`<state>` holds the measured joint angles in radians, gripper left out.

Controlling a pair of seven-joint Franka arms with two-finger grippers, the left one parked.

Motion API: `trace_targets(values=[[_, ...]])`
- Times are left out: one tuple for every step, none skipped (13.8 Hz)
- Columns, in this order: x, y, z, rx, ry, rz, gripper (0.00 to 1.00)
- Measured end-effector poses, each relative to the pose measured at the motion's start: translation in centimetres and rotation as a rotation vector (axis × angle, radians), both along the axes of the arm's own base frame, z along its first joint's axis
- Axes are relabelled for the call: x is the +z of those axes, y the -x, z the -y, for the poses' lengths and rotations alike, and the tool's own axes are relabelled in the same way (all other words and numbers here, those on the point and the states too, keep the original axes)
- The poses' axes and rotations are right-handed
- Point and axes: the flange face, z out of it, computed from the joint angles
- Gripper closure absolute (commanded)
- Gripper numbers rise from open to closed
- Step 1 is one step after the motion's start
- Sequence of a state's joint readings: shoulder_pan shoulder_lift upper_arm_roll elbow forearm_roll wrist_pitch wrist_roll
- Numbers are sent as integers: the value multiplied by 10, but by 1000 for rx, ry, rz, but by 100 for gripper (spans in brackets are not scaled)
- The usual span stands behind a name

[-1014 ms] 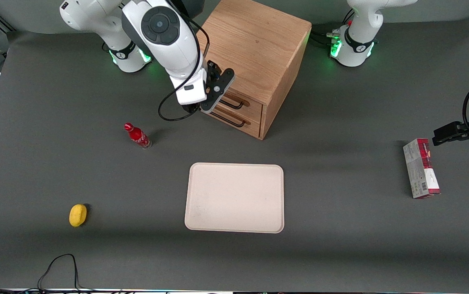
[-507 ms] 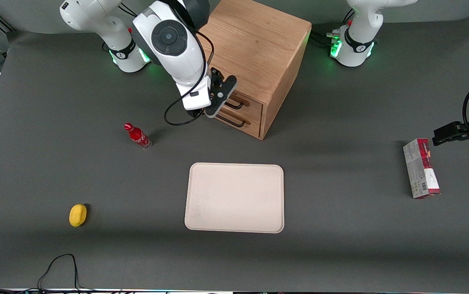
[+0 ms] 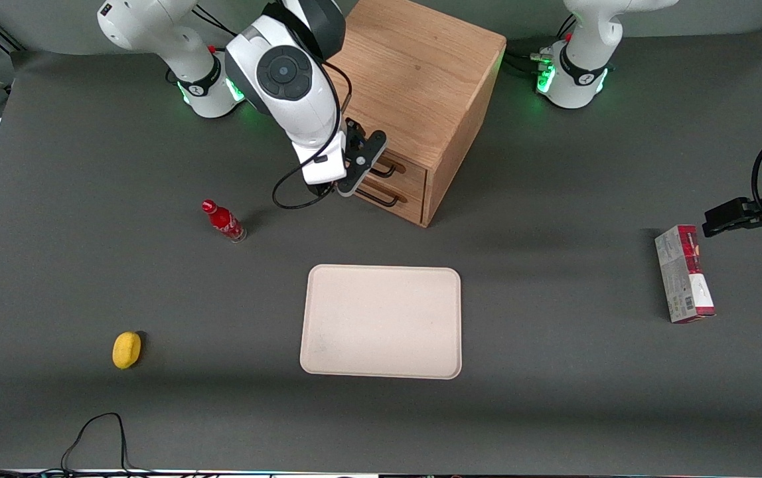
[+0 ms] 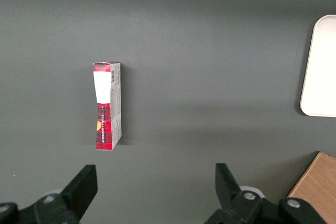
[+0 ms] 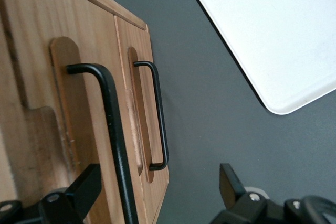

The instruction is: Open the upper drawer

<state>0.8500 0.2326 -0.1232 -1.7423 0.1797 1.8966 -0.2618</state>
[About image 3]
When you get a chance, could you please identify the yellow lemon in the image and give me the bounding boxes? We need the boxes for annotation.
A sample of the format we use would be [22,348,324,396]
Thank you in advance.
[112,331,143,370]

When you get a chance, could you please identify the black right arm base cables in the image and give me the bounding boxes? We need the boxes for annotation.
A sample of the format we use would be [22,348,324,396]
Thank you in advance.
[192,3,239,39]

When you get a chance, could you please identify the beige plastic tray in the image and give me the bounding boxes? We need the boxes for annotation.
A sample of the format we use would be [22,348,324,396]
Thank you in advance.
[299,264,463,380]

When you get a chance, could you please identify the wooden drawer cabinet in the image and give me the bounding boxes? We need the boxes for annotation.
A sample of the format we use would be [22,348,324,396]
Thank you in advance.
[325,0,507,228]

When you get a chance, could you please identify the red soda bottle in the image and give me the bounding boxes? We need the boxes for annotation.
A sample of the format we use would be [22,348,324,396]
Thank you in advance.
[201,199,248,244]

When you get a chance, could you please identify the black arm base cables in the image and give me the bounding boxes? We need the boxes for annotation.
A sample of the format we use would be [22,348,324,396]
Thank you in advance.
[502,13,577,74]
[192,3,239,39]

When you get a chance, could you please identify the wooden drawer with handle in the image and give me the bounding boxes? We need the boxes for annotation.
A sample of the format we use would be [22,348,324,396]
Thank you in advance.
[369,147,429,200]
[353,178,427,226]

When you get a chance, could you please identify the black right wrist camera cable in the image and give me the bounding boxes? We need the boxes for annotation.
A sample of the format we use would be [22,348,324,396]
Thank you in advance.
[272,58,354,210]

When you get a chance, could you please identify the black looped cable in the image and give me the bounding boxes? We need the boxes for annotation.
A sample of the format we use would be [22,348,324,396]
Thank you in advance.
[60,412,156,476]

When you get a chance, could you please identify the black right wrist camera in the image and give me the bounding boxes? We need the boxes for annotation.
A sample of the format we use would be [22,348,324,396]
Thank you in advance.
[344,118,370,164]

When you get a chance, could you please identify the black left arm base cables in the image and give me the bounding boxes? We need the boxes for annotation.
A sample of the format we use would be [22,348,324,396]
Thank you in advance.
[502,13,577,74]

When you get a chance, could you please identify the grey and red carton box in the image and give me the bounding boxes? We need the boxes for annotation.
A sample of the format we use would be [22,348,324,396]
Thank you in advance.
[654,224,716,325]

